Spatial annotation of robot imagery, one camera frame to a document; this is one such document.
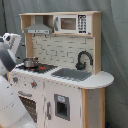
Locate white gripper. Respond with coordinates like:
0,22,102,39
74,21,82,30
2,32,22,58

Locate small metal pot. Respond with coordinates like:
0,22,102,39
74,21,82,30
23,57,39,68

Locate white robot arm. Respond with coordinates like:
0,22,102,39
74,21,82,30
0,33,37,128

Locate wooden toy kitchen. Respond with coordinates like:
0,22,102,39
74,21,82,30
9,11,114,128

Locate grey range hood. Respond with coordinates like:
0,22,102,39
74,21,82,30
24,16,52,34

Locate red grey left knob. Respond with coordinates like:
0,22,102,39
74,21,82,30
13,77,18,83

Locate red grey knob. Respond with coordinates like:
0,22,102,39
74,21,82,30
13,77,18,83
31,81,37,88

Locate black stovetop red burners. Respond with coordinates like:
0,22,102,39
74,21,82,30
18,63,55,73

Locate red grey right knob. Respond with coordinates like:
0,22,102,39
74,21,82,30
31,81,37,88

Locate white toy microwave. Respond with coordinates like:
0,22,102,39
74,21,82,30
54,15,91,34

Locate white oven door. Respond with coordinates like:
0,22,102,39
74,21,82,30
18,91,37,122

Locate grey toy sink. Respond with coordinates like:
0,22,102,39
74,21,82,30
52,68,92,81

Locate black toy faucet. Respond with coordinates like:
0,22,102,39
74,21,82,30
75,51,93,70

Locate grey ice dispenser panel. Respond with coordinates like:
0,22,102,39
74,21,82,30
54,94,70,120

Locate grey cabinet door handle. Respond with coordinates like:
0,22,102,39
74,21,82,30
47,102,51,120

